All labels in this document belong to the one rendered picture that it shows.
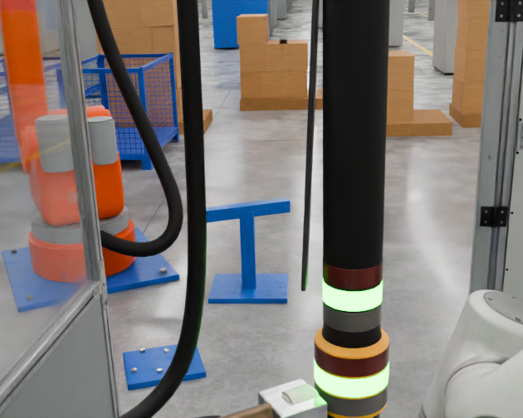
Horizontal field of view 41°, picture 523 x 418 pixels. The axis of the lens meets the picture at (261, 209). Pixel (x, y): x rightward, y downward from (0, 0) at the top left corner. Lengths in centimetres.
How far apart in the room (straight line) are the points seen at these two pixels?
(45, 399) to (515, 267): 148
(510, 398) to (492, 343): 7
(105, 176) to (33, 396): 271
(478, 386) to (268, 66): 906
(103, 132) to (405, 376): 215
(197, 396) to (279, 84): 686
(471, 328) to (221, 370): 277
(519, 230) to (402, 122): 573
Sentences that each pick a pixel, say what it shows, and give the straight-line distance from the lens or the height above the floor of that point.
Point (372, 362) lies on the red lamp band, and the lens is 40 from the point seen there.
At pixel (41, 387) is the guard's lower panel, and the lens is 169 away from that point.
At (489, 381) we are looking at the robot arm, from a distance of 61.
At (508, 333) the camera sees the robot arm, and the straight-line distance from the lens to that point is 65.
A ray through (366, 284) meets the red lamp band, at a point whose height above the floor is 161.
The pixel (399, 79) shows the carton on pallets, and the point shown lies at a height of 62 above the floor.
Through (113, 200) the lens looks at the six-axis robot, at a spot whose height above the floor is 50.
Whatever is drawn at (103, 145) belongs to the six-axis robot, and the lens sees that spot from 417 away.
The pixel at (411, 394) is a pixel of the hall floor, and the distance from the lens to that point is 323.
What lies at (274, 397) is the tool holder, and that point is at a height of 154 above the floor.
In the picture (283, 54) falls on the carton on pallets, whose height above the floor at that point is 73.
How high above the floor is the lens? 177
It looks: 19 degrees down
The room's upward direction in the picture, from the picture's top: 2 degrees counter-clockwise
